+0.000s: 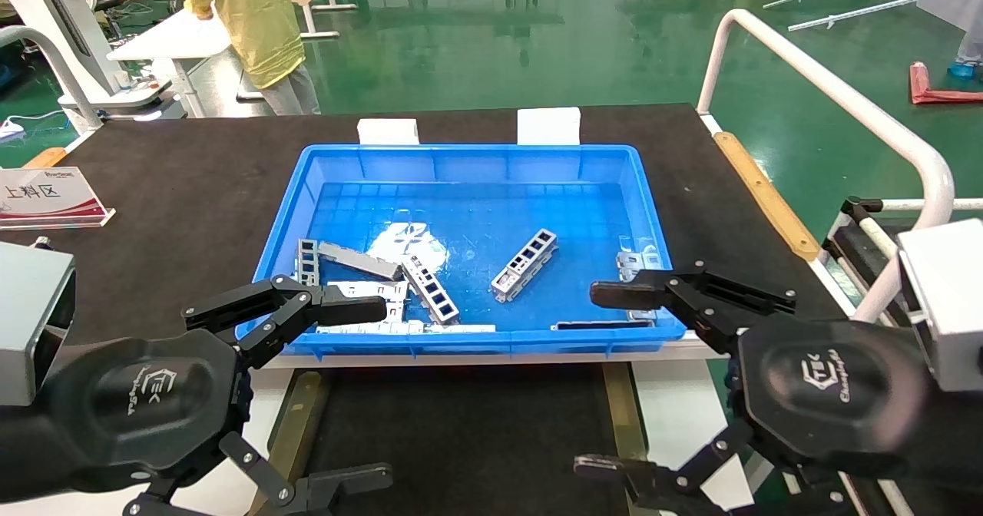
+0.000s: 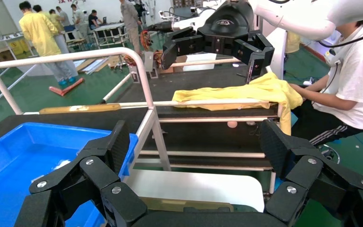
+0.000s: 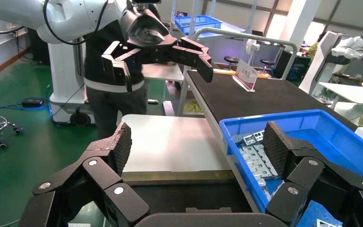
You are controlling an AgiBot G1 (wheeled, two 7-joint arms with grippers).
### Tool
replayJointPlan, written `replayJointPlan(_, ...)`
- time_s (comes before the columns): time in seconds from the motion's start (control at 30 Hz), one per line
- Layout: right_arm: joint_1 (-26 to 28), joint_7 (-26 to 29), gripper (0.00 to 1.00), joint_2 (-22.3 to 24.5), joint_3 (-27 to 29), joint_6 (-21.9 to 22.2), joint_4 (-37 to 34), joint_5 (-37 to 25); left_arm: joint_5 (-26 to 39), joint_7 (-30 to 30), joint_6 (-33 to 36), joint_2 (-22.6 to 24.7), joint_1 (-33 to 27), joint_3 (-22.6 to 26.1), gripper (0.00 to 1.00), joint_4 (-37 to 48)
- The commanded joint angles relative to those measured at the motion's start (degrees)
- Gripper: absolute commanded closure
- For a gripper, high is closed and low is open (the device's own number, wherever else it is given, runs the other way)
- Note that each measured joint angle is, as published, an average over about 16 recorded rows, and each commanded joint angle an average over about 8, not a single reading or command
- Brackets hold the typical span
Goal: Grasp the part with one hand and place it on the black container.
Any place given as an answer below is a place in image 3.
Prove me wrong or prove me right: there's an acrylic sign with red print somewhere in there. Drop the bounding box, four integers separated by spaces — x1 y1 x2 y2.
232 59 259 93

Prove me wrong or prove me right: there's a small white side table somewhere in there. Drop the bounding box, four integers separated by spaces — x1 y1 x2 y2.
142 64 186 83

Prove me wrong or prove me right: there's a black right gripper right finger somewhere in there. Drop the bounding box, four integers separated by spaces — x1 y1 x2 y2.
263 121 363 227

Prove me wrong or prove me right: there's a black conveyor belt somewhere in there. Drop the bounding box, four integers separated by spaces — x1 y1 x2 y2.
131 183 253 214

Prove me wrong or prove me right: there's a gray handrail tube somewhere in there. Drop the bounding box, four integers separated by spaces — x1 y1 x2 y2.
177 27 299 116

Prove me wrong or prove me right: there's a yellow cloth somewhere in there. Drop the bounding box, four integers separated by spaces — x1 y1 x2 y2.
183 100 203 114

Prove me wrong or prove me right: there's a blue floor cable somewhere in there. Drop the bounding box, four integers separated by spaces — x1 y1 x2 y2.
0 84 54 113

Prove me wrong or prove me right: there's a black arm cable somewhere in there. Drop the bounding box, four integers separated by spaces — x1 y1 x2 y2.
43 0 110 45

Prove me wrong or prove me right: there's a black power brick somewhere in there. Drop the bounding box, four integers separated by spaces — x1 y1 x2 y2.
22 97 45 109

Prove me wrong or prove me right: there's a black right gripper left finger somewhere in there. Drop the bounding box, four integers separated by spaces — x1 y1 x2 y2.
18 121 151 227

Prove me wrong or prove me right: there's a gray ladder-shaped metal bracket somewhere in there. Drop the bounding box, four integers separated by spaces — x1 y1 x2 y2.
242 131 266 147

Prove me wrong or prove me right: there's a white robot column base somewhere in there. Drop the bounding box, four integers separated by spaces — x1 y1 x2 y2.
47 42 96 127

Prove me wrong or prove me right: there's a black table mat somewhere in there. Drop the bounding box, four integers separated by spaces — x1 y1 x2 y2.
186 69 358 132

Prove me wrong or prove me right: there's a person in black jacket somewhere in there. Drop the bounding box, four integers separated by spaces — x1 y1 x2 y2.
84 18 148 140

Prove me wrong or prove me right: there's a gray perforated metal plate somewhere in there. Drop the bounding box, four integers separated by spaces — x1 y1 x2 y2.
253 142 278 180
238 144 264 182

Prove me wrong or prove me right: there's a small gray metal bracket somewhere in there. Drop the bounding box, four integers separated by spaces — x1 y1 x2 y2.
316 218 339 227

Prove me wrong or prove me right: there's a blue plastic bin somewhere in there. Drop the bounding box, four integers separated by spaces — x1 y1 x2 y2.
219 109 363 227

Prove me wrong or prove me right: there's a white work table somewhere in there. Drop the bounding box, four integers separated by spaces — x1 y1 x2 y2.
319 82 363 105

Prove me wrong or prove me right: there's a blue storage crate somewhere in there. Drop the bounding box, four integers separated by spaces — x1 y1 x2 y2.
173 15 223 36

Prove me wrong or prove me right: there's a brass conveyor side rail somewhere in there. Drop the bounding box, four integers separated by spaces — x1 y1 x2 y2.
121 170 236 186

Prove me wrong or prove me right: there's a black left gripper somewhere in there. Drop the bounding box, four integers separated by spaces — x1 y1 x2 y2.
101 9 215 93

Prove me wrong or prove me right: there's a round black stool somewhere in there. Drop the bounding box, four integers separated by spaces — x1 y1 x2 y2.
224 55 240 70
259 59 276 73

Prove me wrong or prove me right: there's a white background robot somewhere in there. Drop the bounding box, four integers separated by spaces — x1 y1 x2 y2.
299 25 363 95

